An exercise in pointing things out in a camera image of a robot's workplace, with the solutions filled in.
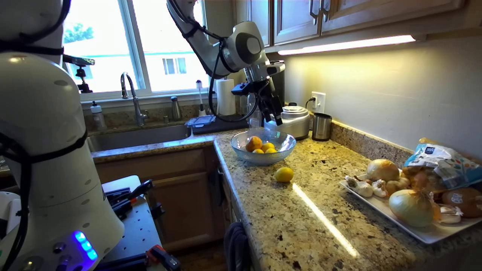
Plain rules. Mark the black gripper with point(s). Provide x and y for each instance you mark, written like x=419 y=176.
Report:
x=270 y=96

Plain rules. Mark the red yellow apple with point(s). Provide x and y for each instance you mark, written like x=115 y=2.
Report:
x=253 y=143

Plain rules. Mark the yellow lemon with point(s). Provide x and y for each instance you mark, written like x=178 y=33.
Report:
x=267 y=145
x=258 y=151
x=283 y=175
x=270 y=151

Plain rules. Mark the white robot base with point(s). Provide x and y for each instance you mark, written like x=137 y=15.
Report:
x=62 y=218

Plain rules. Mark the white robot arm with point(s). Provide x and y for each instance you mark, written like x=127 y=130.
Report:
x=220 y=56

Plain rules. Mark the clear glass bowl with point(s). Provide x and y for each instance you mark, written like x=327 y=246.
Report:
x=283 y=143

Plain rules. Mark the silver rice cooker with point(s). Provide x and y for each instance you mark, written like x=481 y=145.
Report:
x=296 y=121

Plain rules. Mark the white paper towel roll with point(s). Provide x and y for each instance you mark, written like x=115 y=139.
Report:
x=225 y=96

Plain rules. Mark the steel cup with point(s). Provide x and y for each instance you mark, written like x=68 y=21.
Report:
x=321 y=127

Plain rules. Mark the wooden cabinet door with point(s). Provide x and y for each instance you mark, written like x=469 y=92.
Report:
x=296 y=20
x=342 y=15

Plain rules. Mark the right wooden cabinet door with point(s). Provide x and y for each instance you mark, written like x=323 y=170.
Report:
x=342 y=15

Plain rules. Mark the yellow onion left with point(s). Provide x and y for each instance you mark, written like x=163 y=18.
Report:
x=383 y=169

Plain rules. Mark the yellow onion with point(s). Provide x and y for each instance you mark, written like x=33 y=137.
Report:
x=412 y=206
x=383 y=169

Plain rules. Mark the chrome sink faucet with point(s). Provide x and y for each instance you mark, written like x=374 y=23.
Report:
x=128 y=92

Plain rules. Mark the under cabinet light strip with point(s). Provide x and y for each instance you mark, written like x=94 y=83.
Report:
x=351 y=45

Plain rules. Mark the window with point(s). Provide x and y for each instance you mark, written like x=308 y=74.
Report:
x=130 y=36

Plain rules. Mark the dark hanging towel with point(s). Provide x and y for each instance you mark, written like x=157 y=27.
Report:
x=237 y=249

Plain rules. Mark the soap dispenser bottle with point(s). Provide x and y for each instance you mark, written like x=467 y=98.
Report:
x=97 y=115

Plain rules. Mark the yellow onion right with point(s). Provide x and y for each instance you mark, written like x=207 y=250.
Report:
x=412 y=206

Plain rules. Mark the blue white food bag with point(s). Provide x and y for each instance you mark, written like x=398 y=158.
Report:
x=454 y=169

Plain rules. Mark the white rectangular plate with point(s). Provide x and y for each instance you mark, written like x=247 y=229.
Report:
x=439 y=230

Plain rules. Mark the white wall outlet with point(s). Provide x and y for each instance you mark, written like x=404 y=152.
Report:
x=318 y=101

